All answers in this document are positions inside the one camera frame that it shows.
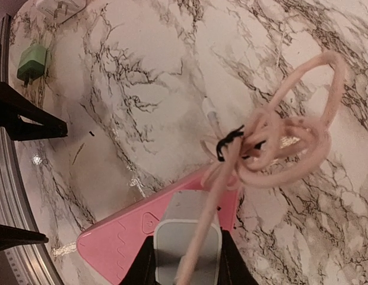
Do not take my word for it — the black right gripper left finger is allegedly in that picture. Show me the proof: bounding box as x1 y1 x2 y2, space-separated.
119 236 156 285

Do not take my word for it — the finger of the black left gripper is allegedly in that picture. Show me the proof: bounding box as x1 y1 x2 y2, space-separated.
0 82 68 141
0 224 49 252

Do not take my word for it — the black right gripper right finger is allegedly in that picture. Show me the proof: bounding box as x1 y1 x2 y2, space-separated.
220 229 258 285

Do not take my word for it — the pink triangular power strip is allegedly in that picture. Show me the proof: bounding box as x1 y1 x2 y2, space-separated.
76 172 243 285

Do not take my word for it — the white charger with pink cable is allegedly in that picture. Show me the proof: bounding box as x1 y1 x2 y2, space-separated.
153 51 345 284

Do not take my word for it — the green plug adapter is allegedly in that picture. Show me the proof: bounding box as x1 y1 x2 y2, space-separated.
17 44 47 87

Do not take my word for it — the white cube adapter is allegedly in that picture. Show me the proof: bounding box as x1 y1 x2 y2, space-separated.
36 0 87 24

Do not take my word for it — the aluminium front rail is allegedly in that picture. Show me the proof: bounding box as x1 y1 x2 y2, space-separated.
0 14 63 284

